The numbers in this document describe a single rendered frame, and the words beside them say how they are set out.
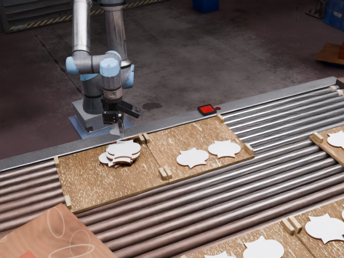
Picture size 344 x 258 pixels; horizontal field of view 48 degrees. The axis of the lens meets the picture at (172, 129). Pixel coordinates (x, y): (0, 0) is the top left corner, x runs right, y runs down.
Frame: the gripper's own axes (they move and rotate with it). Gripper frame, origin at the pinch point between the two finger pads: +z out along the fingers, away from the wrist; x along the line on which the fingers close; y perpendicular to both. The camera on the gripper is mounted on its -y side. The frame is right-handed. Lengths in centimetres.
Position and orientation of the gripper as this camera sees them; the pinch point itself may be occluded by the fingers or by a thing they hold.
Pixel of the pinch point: (123, 135)
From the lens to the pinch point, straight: 170.4
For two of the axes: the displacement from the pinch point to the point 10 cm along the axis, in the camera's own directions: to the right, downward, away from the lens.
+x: 0.3, 5.8, -8.2
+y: -10.0, 0.4, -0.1
